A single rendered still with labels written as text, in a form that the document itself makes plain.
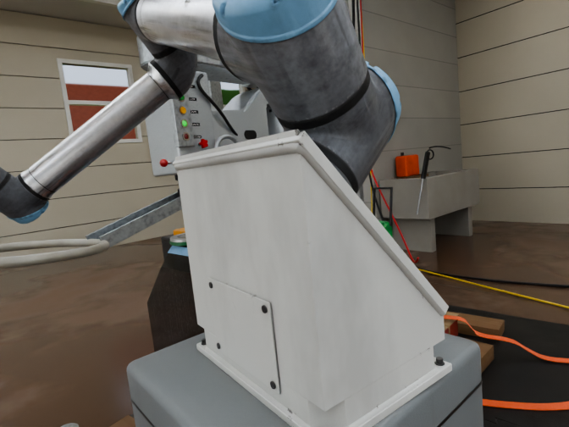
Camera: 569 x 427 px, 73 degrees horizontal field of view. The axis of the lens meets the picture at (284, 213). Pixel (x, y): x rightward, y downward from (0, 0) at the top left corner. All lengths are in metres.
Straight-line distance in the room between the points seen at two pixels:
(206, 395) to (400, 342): 0.26
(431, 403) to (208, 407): 0.28
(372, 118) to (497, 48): 6.03
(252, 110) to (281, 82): 1.42
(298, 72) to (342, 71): 0.06
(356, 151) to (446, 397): 0.35
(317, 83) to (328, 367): 0.33
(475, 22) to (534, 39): 0.88
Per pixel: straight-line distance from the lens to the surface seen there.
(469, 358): 0.63
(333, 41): 0.50
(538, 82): 6.34
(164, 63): 1.09
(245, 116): 1.88
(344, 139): 0.56
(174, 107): 1.60
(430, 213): 4.47
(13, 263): 1.23
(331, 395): 0.42
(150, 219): 1.57
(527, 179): 6.36
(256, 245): 0.44
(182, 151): 1.61
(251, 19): 0.48
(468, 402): 0.66
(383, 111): 0.62
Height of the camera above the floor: 1.14
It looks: 7 degrees down
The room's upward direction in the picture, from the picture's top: 6 degrees counter-clockwise
